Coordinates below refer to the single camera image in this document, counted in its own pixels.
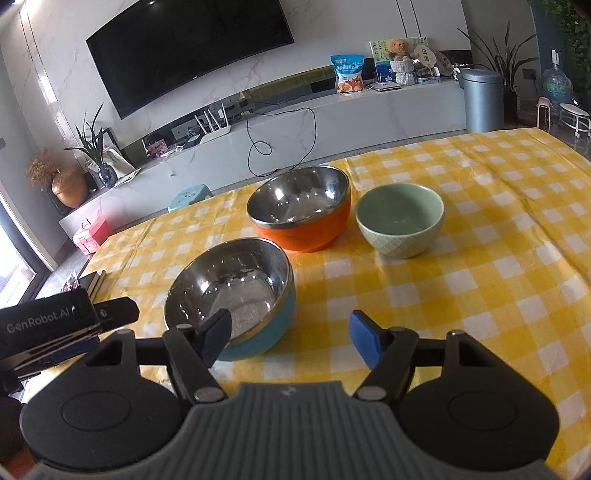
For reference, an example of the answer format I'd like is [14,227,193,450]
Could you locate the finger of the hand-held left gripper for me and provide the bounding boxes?
[18,336,100,370]
[95,298,140,331]

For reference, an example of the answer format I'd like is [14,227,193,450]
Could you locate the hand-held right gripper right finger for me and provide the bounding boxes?
[349,310,497,402]

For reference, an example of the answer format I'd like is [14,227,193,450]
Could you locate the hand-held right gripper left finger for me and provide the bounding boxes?
[85,309,232,403]

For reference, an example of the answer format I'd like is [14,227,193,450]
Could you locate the blue steel bowl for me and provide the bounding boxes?
[164,237,296,361]

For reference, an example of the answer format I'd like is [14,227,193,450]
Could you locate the green ceramic bowl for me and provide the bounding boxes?
[355,182,445,259]

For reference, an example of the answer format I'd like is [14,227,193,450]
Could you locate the orange steel bowl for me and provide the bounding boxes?
[246,165,352,252]

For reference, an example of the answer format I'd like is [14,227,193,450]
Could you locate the black notebook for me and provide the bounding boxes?
[78,270,108,298]

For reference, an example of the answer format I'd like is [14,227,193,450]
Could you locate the glass sliding door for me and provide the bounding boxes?
[0,185,61,305]

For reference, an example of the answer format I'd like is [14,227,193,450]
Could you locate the pink storage box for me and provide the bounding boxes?
[71,218,112,256]

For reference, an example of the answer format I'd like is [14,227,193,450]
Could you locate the yellow checked tablecloth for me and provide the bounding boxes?
[78,127,591,467]

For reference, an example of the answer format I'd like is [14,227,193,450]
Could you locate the golden vase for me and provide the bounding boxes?
[51,167,88,208]

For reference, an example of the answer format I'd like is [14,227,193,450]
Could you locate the white papers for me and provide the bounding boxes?
[113,167,141,188]

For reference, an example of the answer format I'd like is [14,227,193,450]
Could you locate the light blue stool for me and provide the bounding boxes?
[167,184,213,213]

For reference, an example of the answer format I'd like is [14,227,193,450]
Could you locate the green plant in blue vase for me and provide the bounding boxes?
[65,104,118,189]

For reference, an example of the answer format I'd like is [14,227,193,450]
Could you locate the dried flowers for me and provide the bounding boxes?
[25,154,58,185]

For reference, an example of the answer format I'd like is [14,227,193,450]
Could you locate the white wifi router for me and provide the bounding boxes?
[194,104,232,145]

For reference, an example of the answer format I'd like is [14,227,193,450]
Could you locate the white marble television cabinet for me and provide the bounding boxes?
[59,76,467,241]

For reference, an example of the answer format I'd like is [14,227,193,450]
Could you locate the grey trash can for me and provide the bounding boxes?
[462,68,504,134]

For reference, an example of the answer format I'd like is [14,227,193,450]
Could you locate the blue snack bag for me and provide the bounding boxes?
[330,54,365,94]

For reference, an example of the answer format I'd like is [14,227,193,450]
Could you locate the teddy bear in white wrap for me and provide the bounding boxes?
[385,38,416,86]

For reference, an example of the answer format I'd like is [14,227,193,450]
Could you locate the green illustrated board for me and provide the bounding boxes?
[369,38,430,84]

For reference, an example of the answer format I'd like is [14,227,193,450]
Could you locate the paper hand fan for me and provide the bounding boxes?
[413,44,439,75]

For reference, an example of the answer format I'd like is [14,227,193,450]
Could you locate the white round stool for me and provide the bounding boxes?
[558,104,591,139]

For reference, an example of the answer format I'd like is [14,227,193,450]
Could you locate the tall green potted plant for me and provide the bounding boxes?
[457,21,541,123]

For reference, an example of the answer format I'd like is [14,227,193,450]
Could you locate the blue water jug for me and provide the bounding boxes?
[541,65,573,109]

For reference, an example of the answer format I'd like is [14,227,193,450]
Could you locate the hanging vine plant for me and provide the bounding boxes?
[531,0,591,93]

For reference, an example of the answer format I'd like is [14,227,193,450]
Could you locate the black picture frame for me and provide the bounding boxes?
[102,128,134,169]

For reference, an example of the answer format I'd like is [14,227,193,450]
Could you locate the black cable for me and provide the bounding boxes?
[247,108,318,176]

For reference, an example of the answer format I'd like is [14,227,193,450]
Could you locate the black wall television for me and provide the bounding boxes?
[86,0,295,120]

